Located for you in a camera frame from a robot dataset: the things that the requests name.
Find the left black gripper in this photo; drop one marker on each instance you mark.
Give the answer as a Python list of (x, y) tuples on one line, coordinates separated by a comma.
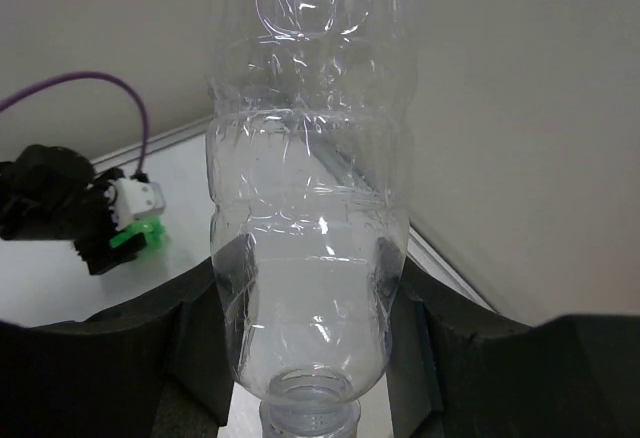
[(51, 193)]

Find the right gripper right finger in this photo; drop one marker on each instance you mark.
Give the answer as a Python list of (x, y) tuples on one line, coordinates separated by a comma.
[(460, 370)]

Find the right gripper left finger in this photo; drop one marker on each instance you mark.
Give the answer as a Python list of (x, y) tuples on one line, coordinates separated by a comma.
[(154, 366)]

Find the green plastic bottle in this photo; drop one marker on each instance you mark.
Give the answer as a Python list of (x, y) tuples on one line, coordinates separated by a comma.
[(149, 233)]

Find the clear bottle white cap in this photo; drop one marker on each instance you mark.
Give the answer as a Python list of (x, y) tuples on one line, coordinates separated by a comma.
[(309, 169)]

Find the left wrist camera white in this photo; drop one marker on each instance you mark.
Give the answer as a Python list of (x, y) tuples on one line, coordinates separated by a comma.
[(135, 200)]

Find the aluminium frame rail back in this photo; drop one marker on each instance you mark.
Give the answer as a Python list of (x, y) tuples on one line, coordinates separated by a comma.
[(432, 262)]

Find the aluminium frame rail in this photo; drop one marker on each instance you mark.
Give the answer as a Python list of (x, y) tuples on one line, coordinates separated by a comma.
[(432, 262), (155, 144)]

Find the aluminium frame rail left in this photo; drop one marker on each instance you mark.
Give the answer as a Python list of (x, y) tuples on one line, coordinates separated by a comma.
[(155, 144)]

